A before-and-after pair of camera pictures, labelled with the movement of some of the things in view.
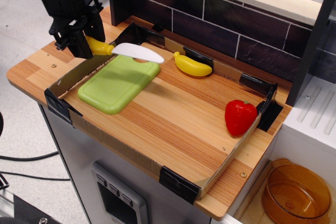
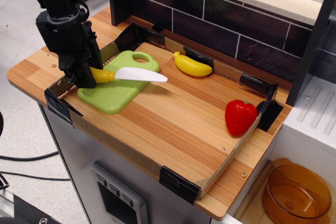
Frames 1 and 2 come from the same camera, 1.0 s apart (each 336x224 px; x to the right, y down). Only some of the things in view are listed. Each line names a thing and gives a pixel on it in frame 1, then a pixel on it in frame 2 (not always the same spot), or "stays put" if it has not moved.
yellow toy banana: x=190 y=66 stays put
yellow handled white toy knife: x=98 y=48 to x=127 y=73
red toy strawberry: x=239 y=116 stays put
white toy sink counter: x=310 y=129 stays put
